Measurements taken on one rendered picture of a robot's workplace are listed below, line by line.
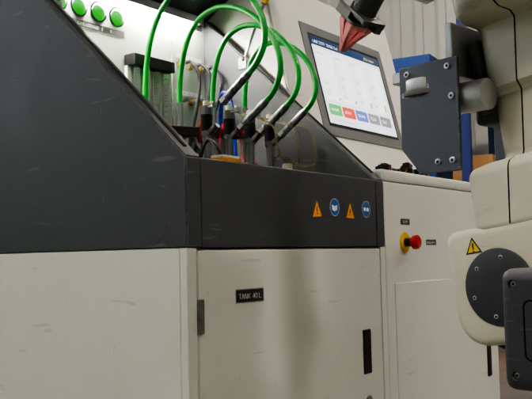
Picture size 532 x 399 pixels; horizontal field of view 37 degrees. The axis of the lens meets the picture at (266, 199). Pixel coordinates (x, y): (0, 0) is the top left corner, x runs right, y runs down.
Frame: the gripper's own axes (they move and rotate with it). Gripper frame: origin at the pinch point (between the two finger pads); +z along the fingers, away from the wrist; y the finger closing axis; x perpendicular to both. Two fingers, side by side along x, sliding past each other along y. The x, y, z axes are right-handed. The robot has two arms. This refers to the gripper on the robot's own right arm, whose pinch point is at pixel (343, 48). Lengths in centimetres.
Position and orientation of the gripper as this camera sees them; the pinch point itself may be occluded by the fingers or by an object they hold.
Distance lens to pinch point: 176.9
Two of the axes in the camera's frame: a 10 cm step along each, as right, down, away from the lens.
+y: -4.6, -6.4, 6.1
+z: -4.0, 7.7, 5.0
